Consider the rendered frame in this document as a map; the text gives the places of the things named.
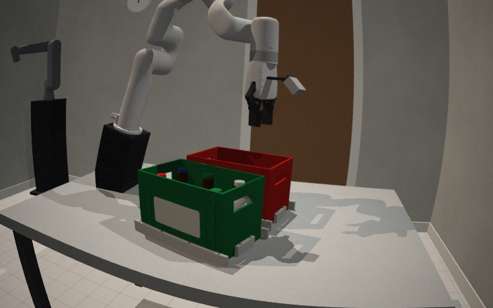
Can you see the red plastic crate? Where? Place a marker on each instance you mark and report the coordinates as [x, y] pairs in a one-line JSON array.
[[275, 168]]

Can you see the green plastic crate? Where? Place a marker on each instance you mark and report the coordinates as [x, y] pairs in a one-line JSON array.
[[199, 215]]

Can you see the white bottle with grey label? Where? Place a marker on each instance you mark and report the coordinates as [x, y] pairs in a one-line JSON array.
[[242, 201]]

